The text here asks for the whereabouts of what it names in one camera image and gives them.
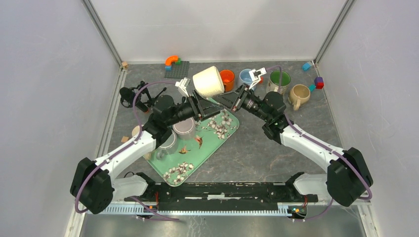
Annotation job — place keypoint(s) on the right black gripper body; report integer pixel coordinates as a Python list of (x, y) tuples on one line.
[(252, 104)]

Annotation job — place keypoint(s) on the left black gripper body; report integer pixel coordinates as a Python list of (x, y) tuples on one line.
[(184, 111)]

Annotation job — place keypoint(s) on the floral cream mug green inside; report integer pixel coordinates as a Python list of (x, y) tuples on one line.
[(279, 82)]

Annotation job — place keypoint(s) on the orange mug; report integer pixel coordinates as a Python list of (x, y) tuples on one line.
[(228, 78)]

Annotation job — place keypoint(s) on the light blue ribbed mug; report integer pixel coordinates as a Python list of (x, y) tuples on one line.
[(244, 77)]

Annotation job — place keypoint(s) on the mauve mug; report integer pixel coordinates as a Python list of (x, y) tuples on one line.
[(186, 129)]

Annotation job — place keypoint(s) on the tan ceramic mug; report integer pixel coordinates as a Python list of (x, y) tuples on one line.
[(298, 96)]

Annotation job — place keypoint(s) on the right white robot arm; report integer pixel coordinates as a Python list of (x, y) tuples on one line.
[(348, 176)]

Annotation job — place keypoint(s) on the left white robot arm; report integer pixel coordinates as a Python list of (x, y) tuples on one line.
[(94, 184)]

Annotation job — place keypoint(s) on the grey mug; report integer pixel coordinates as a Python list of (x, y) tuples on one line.
[(168, 147)]

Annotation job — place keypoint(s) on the cream paisley mug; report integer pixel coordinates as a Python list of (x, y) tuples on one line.
[(135, 132)]

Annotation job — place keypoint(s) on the green floral tray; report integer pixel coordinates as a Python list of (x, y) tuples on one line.
[(191, 154)]

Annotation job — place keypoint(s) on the grey lego baseplate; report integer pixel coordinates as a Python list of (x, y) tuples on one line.
[(178, 71)]

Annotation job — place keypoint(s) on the teal block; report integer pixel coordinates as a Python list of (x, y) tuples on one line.
[(312, 87)]

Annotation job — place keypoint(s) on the orange curved block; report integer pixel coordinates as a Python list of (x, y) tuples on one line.
[(172, 60)]

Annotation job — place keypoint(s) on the blue block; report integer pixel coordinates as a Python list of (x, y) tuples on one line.
[(307, 65)]

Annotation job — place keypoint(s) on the purple red block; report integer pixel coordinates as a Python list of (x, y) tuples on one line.
[(319, 82)]

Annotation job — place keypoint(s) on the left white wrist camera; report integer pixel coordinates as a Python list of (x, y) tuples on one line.
[(182, 86)]

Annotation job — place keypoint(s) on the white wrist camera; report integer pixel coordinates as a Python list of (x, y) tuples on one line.
[(255, 76), (182, 86)]

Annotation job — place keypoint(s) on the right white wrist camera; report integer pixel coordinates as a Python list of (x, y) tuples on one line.
[(255, 76)]

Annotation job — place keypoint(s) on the black mounting base rail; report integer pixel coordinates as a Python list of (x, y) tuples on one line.
[(263, 196)]

